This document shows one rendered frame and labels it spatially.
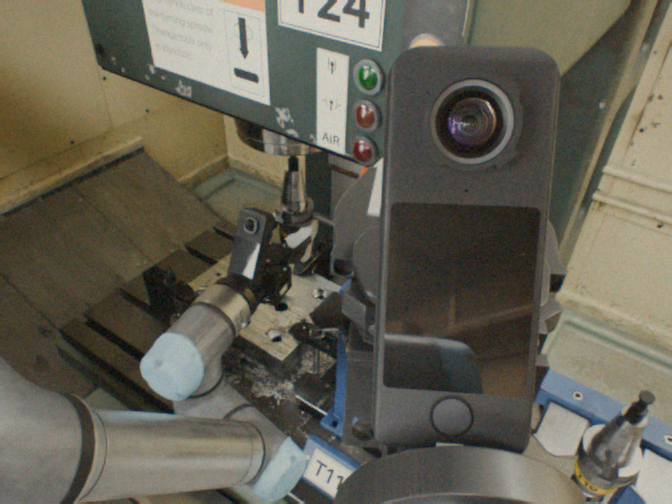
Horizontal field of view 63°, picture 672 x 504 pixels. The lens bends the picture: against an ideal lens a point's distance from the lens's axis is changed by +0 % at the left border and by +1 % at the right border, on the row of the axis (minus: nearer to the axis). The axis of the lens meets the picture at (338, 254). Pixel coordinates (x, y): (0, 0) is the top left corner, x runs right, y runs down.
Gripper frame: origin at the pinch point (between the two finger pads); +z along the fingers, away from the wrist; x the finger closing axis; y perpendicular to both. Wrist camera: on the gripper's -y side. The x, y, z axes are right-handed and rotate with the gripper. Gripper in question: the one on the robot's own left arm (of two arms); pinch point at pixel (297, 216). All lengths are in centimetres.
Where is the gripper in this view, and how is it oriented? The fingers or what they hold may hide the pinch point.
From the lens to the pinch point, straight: 90.8
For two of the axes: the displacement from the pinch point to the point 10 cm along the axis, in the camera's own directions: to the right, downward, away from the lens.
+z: 4.2, -5.8, 7.0
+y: -0.3, 7.6, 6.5
